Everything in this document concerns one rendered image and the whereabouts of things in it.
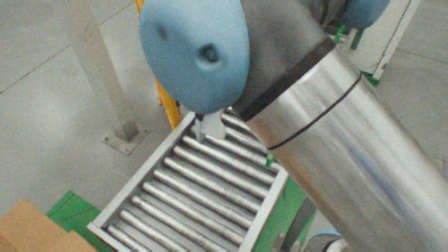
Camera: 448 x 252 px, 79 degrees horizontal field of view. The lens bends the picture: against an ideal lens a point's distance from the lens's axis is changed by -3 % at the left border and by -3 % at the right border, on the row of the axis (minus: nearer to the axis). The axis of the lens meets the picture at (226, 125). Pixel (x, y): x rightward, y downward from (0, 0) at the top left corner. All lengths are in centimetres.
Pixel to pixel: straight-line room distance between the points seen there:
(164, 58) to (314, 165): 10
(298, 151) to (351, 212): 5
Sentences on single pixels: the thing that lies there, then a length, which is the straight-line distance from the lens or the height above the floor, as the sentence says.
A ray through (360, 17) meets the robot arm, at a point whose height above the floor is 176.
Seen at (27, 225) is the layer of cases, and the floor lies 54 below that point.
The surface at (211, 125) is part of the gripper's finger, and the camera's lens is 44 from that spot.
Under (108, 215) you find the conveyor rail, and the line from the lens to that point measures 149.
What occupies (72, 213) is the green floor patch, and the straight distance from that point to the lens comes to 229.
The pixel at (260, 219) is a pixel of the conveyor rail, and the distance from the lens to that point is 138.
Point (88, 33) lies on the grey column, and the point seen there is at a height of 101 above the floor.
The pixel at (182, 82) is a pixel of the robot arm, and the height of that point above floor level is 177.
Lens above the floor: 188
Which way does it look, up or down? 50 degrees down
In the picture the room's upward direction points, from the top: straight up
